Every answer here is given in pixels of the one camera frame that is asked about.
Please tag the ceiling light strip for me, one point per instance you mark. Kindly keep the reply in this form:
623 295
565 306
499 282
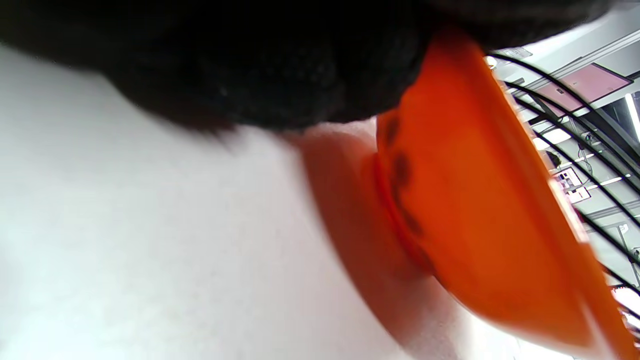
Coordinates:
632 112

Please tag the person's left hand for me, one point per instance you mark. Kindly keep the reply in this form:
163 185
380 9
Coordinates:
275 60

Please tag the aluminium frame beam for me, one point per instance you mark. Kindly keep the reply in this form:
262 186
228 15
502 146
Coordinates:
590 50

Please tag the large orange bowl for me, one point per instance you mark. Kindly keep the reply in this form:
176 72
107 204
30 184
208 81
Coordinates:
475 200

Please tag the large pink screen monitor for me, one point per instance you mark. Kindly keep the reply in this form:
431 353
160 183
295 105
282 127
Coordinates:
590 85

